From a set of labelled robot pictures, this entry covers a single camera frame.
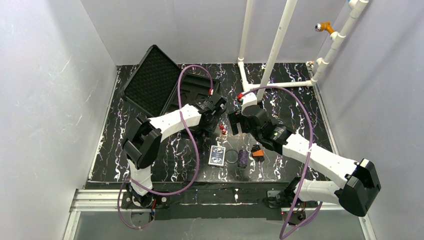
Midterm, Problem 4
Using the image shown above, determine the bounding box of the white PVC pipe frame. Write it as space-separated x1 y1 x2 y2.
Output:
235 0 369 92

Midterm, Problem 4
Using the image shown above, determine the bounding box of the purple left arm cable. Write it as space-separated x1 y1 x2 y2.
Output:
117 64 215 231

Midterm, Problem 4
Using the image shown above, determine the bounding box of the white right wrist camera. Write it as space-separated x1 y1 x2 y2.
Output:
237 92 258 113

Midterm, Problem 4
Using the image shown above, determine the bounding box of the black orange hex key set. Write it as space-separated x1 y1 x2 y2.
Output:
251 144 265 162

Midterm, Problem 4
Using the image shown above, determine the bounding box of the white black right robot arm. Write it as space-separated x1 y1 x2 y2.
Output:
228 105 382 217

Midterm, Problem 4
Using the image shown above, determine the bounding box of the blue playing card deck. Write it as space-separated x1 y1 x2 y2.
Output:
208 145 226 167

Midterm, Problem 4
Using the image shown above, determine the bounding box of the purple poker chip stack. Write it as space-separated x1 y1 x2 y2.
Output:
237 149 249 169

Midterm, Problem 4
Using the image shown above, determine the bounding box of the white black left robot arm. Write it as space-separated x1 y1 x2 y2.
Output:
122 94 227 208

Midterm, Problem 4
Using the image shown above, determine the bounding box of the black poker set case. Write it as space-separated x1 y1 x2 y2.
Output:
120 45 219 118

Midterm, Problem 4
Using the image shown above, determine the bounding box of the orange mounted camera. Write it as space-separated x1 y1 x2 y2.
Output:
314 21 335 35

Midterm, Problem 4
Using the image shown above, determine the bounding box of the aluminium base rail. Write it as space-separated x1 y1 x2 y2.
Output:
62 187 377 240

